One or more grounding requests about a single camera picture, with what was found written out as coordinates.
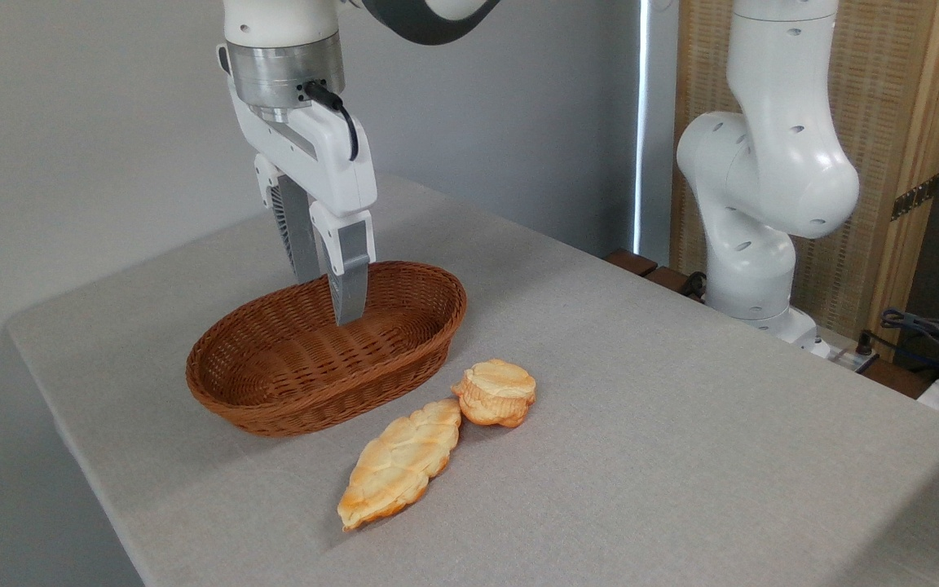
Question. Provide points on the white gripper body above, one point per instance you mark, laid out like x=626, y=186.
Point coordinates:
x=331, y=163

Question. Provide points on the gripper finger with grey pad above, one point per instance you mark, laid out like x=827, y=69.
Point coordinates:
x=350, y=269
x=297, y=236

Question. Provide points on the round bread bun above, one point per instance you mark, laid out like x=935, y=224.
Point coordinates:
x=495, y=391

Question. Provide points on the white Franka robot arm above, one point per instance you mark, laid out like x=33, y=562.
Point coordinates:
x=771, y=163

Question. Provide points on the brown wicker oval basket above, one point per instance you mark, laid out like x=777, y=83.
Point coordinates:
x=290, y=383

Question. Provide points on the long braided bread loaf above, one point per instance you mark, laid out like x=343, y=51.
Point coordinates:
x=400, y=465

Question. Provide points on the brown wooden bench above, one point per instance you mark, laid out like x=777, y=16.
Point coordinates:
x=631, y=262

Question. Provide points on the grey tablecloth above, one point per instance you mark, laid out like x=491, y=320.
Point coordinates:
x=641, y=424

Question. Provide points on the wooden woven screen partition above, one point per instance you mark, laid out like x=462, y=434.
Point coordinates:
x=877, y=81

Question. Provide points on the black metal screen hinge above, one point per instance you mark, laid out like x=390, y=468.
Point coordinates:
x=915, y=197

